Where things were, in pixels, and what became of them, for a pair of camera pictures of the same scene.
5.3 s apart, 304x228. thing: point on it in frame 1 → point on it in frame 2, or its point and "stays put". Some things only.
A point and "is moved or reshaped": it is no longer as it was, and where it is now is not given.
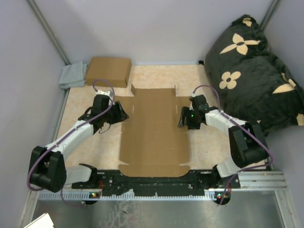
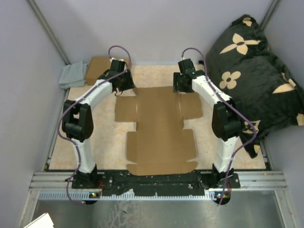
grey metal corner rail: [49, 32] stays put
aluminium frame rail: [261, 180] stays put
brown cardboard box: [151, 144] is moved or reshaped
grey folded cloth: [73, 75] stays put
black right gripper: [185, 113] → [177, 77]
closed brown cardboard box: [117, 70] stays put
